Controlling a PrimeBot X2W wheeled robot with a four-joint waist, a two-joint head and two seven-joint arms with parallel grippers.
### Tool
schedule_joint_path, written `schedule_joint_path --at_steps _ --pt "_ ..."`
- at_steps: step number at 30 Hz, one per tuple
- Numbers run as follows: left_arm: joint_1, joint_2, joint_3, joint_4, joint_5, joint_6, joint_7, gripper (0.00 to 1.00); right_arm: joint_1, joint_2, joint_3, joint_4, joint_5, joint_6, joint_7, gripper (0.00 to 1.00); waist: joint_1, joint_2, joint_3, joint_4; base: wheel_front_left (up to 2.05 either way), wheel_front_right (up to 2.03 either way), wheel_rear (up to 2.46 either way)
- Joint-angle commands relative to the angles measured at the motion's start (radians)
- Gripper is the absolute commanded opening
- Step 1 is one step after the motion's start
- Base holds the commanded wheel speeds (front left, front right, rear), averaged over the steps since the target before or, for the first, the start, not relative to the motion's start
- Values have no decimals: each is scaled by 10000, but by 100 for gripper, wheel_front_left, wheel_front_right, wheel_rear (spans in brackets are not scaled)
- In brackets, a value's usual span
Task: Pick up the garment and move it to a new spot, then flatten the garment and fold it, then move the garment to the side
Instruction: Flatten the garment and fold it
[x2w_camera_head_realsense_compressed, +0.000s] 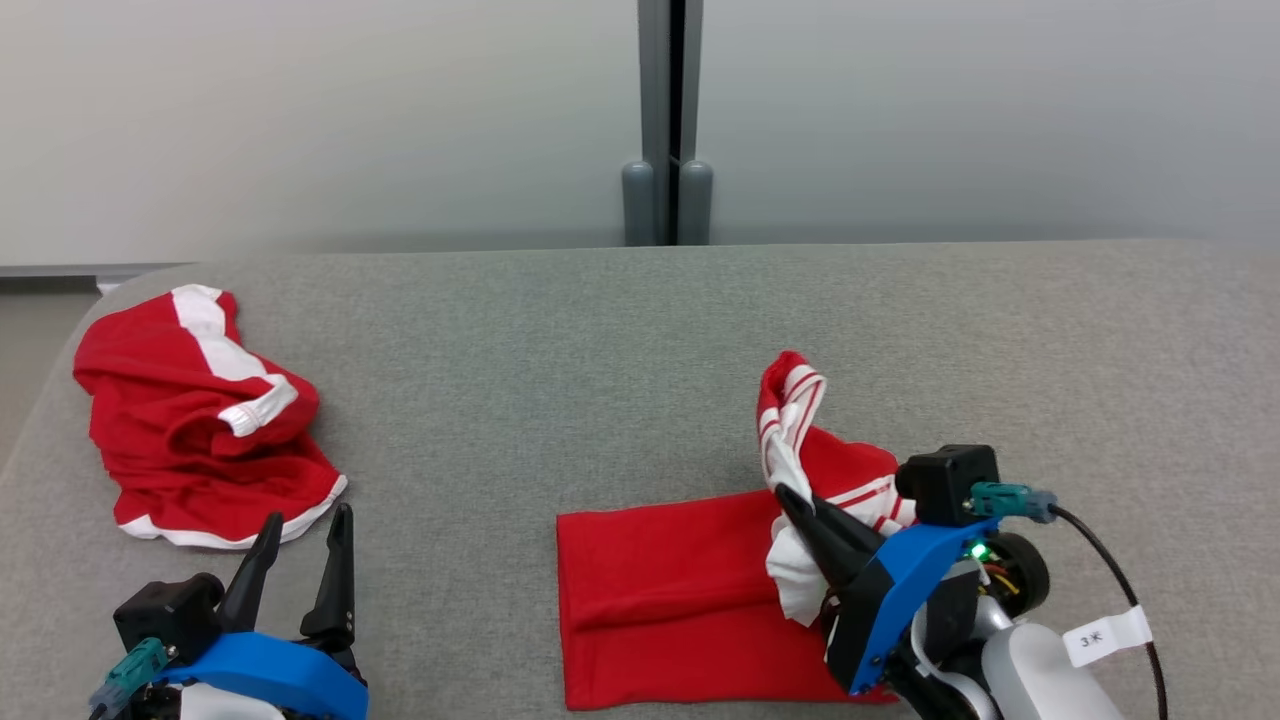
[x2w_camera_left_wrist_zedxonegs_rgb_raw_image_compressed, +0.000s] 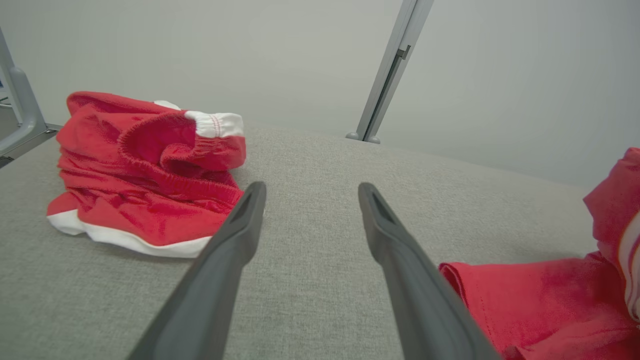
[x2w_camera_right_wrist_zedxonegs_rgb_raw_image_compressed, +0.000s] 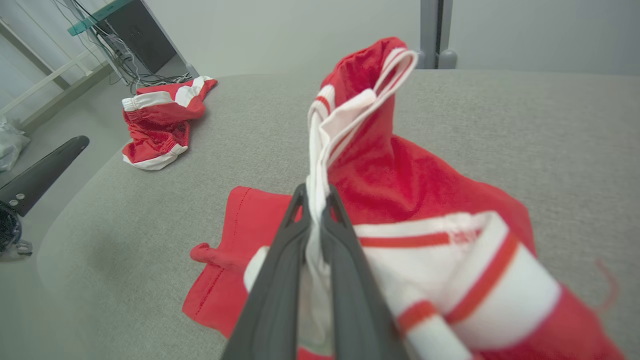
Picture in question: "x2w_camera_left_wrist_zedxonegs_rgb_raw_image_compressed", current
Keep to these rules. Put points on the grey rolling stand frame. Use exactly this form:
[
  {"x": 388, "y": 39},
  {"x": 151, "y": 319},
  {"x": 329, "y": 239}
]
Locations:
[{"x": 25, "y": 110}]

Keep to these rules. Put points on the red jersey with lettering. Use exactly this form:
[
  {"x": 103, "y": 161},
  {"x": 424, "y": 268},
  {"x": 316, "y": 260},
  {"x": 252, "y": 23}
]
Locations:
[{"x": 540, "y": 305}]

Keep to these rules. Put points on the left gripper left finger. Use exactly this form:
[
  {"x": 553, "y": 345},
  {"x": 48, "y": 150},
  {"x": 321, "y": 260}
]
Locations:
[{"x": 210, "y": 280}]

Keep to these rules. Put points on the red shorts white trim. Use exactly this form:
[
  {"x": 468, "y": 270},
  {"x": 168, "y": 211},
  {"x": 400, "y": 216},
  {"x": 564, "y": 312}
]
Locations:
[{"x": 125, "y": 215}]

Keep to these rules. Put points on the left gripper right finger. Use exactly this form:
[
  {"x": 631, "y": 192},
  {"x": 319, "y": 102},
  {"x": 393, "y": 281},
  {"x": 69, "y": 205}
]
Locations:
[{"x": 415, "y": 290}]

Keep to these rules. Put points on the grey partition post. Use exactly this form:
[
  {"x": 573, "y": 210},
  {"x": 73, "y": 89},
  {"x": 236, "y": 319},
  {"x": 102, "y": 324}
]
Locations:
[{"x": 390, "y": 65}]

